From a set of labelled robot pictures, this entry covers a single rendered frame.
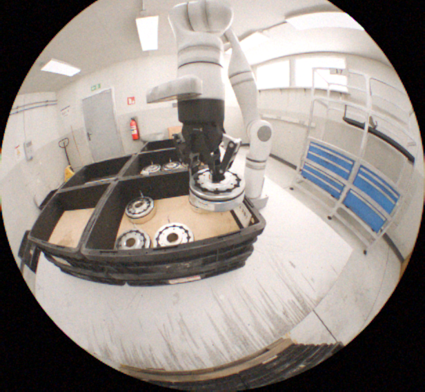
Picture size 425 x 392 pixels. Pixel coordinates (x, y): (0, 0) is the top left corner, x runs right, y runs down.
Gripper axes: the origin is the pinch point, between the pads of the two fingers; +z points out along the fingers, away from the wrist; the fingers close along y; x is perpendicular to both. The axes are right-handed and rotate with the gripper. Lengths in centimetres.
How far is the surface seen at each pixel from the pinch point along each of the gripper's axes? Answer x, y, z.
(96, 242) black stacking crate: 24.3, 14.2, 9.7
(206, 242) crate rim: 7.9, -6.0, 6.8
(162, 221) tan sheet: 5.6, 12.9, 16.7
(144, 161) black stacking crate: -12, 53, 12
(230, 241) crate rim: 5.1, -9.1, 7.5
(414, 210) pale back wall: -120, -289, 22
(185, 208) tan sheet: -2.9, 10.9, 16.8
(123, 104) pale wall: -103, 328, -56
